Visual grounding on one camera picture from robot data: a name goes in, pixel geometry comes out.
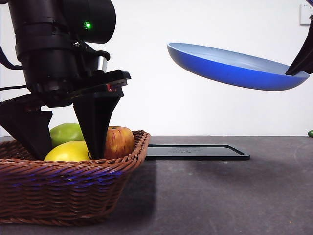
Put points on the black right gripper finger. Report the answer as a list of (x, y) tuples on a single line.
[(302, 56)]

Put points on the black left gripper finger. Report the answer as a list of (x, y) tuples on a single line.
[(94, 122), (27, 127)]

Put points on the yellow lemon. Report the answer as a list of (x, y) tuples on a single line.
[(68, 153)]

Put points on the blue round plate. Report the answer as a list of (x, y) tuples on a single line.
[(232, 71)]

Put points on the brown wicker basket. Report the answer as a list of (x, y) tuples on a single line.
[(73, 191)]

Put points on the green apple with stem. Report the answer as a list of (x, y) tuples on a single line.
[(64, 134)]

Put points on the red yellow apple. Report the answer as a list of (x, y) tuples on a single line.
[(119, 143)]

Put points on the small green object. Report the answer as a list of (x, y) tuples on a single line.
[(310, 133)]

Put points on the black flat tray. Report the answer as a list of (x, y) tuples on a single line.
[(195, 153)]

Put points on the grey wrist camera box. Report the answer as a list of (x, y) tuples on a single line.
[(102, 63)]

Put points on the white wall socket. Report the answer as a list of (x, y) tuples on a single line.
[(304, 14)]

